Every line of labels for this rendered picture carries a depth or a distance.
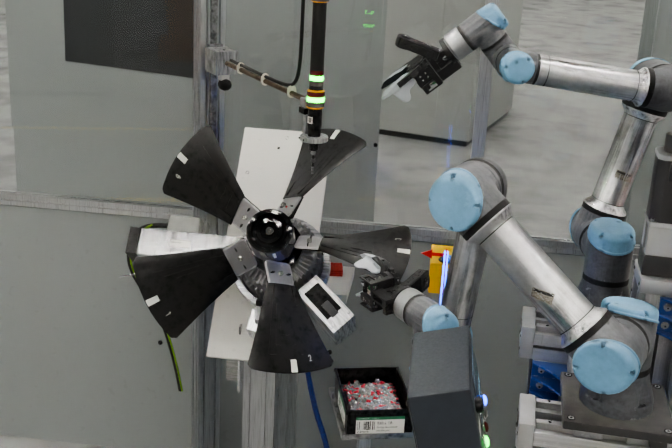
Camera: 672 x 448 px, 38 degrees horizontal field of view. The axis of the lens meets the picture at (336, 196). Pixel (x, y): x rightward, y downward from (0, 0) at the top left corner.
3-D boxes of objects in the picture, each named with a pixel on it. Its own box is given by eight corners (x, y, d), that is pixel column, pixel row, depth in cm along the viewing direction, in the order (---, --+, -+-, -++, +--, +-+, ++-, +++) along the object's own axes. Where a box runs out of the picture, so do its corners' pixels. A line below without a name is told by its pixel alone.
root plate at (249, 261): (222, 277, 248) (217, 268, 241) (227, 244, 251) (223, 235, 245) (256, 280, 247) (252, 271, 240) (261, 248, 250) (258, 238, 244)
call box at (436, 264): (428, 276, 285) (431, 242, 282) (463, 279, 284) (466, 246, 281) (427, 297, 270) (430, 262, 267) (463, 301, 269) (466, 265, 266)
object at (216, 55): (203, 71, 292) (203, 43, 289) (224, 71, 295) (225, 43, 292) (215, 78, 283) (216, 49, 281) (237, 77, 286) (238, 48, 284)
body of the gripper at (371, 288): (357, 273, 220) (386, 293, 210) (389, 264, 224) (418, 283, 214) (358, 304, 222) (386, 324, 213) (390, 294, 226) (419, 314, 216)
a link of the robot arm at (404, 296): (430, 290, 210) (431, 323, 213) (418, 282, 214) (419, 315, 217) (402, 299, 207) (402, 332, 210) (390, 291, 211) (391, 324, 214)
